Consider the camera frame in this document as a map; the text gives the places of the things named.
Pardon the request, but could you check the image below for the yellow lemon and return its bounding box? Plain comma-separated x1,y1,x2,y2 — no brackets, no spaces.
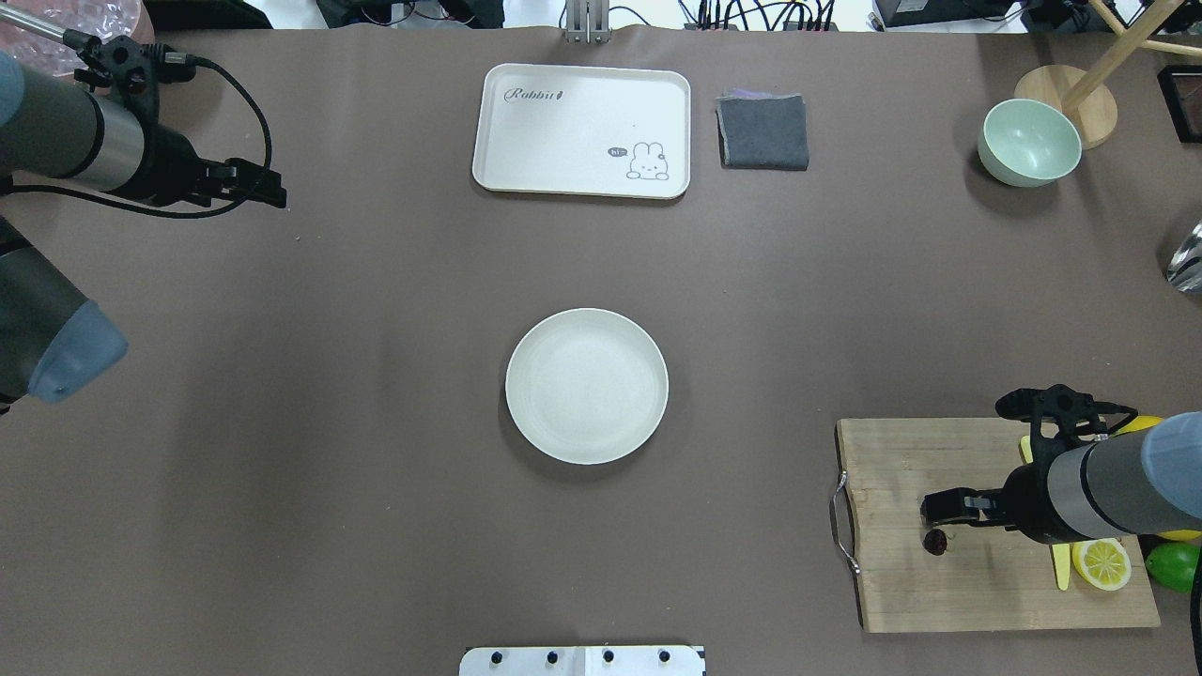
1158,530,1202,542
1113,415,1164,435

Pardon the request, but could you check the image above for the wooden cup stand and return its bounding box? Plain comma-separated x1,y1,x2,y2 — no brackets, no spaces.
1013,1,1201,150

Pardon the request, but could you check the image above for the metal scoop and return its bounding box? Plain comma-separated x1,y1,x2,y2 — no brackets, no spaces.
1164,223,1201,295

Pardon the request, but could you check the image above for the grey folded cloth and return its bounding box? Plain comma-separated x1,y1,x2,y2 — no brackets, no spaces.
716,90,810,172

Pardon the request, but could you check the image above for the mint green bowl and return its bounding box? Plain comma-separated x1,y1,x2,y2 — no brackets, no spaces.
976,99,1085,188

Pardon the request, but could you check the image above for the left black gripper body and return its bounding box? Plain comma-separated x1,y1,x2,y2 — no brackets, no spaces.
73,34,236,206

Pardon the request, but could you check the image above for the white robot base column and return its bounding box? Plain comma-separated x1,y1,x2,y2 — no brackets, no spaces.
458,644,707,675

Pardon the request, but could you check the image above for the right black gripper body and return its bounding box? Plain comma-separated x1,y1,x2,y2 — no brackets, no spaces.
972,384,1137,545

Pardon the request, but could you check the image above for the white rabbit tray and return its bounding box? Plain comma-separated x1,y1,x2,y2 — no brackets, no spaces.
471,63,691,200

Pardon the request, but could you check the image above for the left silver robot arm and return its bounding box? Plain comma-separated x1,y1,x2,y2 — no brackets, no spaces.
1,29,287,411

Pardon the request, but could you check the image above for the yellow plastic knife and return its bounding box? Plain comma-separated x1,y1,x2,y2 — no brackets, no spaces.
1019,434,1071,592

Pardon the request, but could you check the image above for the aluminium frame post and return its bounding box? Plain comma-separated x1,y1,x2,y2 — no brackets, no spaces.
563,0,612,45

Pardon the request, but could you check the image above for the pink bowl with ice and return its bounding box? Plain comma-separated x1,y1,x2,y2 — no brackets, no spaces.
1,1,156,81

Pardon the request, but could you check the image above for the beige round plate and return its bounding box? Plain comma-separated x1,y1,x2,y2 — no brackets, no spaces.
505,308,670,466

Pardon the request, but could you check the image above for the green lime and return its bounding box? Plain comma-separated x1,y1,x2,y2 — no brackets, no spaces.
1146,542,1200,594

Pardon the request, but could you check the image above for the bamboo cutting board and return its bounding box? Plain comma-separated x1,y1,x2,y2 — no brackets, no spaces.
837,419,1161,633

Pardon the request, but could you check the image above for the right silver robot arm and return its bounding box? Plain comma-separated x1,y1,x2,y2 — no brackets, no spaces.
920,384,1201,545

